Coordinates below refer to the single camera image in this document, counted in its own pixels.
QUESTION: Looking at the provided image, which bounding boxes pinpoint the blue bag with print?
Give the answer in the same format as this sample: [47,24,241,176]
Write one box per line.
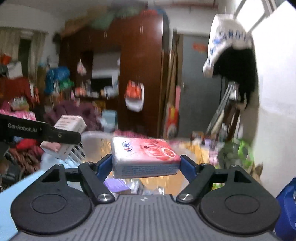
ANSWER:
[275,178,296,240]

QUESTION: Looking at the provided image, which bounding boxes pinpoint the red white hanging bag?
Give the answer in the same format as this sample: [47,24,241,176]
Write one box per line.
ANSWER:
[125,80,144,113]

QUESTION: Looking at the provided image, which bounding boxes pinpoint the pink floral blanket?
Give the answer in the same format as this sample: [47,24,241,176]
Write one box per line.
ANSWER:
[0,109,36,121]

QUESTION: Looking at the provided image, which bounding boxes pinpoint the green plastic bag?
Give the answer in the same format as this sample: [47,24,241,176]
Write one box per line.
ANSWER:
[217,139,254,172]

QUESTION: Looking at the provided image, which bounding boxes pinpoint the red white tissue pack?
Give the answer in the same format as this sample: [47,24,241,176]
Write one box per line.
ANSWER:
[111,137,181,179]

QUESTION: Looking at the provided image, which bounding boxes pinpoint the pink white box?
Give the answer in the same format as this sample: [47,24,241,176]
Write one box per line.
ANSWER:
[40,115,86,163]

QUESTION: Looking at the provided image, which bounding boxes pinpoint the white cloth with blue letters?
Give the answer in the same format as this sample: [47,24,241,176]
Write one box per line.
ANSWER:
[203,14,252,78]

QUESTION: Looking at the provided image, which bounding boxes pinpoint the black hanging garment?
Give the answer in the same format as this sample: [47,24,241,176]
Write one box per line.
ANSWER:
[213,47,256,105]

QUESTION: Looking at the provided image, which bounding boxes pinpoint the clear plastic basket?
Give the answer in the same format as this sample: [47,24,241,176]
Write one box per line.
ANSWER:
[40,131,113,171]

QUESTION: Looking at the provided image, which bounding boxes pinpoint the dark red wooden wardrobe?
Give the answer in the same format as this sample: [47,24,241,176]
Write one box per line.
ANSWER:
[59,13,169,138]

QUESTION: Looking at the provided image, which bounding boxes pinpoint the grey door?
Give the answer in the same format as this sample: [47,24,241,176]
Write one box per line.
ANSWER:
[178,35,222,138]

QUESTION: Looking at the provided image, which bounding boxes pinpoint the blue plastic bags pile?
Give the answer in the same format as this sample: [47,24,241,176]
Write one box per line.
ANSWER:
[44,66,74,95]

